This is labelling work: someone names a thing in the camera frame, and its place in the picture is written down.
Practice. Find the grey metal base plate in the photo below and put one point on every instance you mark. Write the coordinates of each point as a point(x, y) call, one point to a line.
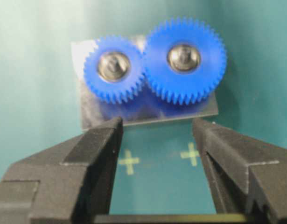
point(145, 108)

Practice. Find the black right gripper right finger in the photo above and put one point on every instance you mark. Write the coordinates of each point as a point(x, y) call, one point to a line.
point(245, 175)

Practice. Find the threaded shaft in small gear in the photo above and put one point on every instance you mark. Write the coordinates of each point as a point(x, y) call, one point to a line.
point(113, 65)

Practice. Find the small blue plastic gear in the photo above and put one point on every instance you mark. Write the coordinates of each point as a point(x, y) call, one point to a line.
point(116, 87)

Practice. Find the large blue plastic gear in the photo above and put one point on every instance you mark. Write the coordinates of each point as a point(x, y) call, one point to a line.
point(184, 86)

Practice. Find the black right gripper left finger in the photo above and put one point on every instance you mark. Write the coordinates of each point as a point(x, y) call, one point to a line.
point(67, 183)

